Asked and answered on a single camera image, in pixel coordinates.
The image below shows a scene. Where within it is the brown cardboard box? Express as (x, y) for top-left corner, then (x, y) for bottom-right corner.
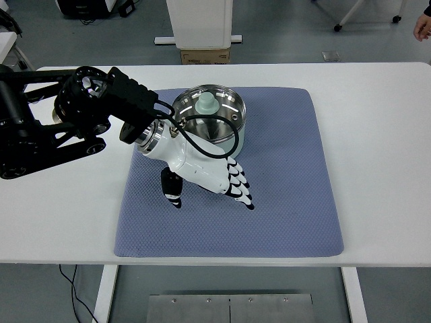
(180, 46), (232, 65)

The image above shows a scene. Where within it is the grey metal plate with screws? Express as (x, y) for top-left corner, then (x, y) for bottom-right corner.
(147, 293), (314, 323)

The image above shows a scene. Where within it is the black and white device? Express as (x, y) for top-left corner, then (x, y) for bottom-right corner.
(55, 0), (117, 16)

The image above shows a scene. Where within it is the white wheeled frame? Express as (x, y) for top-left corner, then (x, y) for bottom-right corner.
(333, 0), (402, 33)

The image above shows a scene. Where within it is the person's hand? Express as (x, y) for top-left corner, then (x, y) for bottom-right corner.
(413, 13), (431, 42)

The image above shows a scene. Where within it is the black machine part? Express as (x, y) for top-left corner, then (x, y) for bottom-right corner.
(0, 8), (24, 38)

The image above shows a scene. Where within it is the blue textured mat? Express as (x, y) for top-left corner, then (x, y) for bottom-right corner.
(113, 86), (345, 258)

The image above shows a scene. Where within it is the small black box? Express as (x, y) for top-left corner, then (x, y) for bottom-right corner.
(117, 0), (137, 18)

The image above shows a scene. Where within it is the glass lid with green knob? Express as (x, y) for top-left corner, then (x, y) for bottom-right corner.
(171, 83), (247, 142)

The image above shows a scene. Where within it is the white pedestal cabinet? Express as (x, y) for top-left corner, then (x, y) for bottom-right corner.
(154, 0), (243, 50)

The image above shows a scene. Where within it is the white table leg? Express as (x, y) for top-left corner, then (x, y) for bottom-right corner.
(340, 267), (368, 323)
(92, 264), (119, 323)

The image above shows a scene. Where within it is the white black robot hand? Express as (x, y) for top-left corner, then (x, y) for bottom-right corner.
(144, 127), (256, 211)

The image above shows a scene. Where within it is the white side table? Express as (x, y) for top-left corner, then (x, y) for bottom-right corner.
(0, 32), (35, 72)

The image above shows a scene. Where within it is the black cable under table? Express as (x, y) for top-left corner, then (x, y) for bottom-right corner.
(59, 264), (98, 323)

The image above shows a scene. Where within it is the green pot with handle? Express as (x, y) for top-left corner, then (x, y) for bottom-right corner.
(171, 83), (247, 159)

